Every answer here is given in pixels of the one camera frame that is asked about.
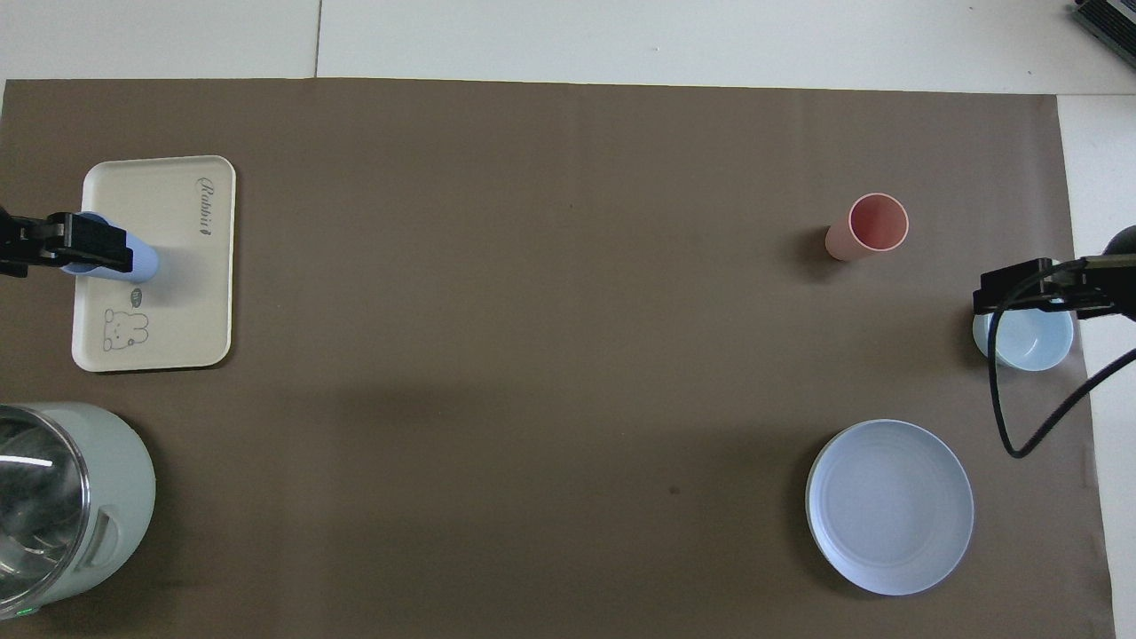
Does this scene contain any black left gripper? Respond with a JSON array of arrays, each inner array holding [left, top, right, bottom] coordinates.
[[0, 207, 135, 279]]

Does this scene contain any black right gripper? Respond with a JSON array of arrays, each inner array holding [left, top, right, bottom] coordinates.
[[973, 225, 1136, 322]]

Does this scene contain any blue ribbed plastic cup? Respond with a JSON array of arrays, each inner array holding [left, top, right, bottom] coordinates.
[[62, 211, 160, 283]]

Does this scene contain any pink plastic cup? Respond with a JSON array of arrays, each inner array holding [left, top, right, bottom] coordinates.
[[825, 193, 911, 262]]

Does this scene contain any cream rabbit print tray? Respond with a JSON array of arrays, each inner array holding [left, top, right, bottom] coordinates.
[[71, 155, 237, 373]]

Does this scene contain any light blue small bowl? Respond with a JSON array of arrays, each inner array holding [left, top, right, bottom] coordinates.
[[972, 306, 1075, 372]]

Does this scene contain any pale blue round plate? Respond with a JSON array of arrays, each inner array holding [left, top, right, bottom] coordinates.
[[805, 419, 975, 596]]

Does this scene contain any mint green electric pot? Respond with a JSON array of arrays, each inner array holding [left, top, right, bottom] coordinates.
[[0, 402, 157, 619]]

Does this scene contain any glass pot lid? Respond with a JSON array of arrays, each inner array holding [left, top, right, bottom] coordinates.
[[0, 406, 92, 606]]

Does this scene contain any grey ribbed device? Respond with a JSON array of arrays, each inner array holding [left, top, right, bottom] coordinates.
[[1071, 0, 1136, 68]]

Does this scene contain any brown paper table mat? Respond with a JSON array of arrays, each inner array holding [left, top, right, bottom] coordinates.
[[0, 78, 1117, 639]]

